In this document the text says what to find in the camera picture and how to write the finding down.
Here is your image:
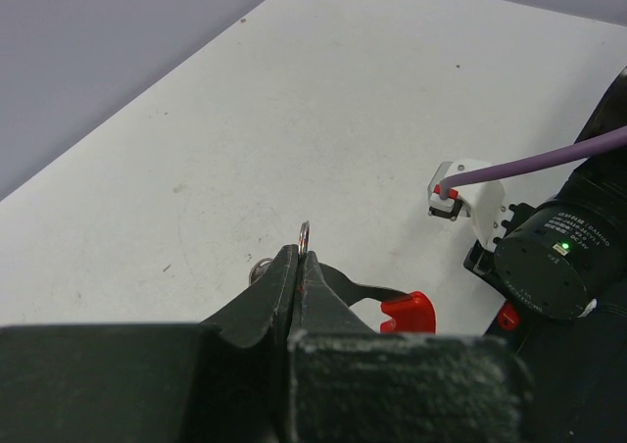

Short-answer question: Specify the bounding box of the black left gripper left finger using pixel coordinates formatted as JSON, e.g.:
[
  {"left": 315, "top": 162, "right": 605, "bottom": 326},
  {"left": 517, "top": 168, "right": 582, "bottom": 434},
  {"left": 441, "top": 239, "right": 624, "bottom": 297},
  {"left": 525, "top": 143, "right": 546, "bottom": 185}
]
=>
[{"left": 1, "top": 245, "right": 299, "bottom": 442}]

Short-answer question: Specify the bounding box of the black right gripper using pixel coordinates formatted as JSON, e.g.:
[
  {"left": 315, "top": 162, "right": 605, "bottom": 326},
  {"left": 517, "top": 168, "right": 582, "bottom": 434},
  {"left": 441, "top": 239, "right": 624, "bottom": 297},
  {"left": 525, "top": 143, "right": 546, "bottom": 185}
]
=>
[{"left": 462, "top": 202, "right": 540, "bottom": 351}]

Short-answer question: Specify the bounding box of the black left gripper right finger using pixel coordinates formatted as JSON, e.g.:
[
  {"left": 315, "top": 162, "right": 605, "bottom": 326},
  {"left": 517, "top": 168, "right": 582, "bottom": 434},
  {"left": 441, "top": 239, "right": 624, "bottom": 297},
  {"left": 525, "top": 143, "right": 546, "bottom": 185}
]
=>
[{"left": 284, "top": 253, "right": 533, "bottom": 442}]

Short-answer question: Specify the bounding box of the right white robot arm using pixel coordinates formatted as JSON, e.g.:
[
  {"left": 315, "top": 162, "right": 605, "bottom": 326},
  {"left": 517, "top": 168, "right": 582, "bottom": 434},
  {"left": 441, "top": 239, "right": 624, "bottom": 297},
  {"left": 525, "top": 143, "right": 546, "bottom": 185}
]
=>
[{"left": 444, "top": 74, "right": 626, "bottom": 442}]

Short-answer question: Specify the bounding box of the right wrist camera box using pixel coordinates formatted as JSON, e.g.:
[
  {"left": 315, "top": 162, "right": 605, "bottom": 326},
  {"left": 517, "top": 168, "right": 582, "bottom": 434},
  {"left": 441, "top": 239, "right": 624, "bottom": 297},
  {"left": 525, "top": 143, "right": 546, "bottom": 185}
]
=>
[{"left": 427, "top": 159, "right": 512, "bottom": 253}]

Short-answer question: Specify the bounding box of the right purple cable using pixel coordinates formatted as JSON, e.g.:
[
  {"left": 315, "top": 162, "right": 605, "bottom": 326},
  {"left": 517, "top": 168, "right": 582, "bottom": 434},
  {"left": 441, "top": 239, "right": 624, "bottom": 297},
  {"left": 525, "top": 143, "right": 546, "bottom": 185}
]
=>
[{"left": 438, "top": 124, "right": 627, "bottom": 202}]

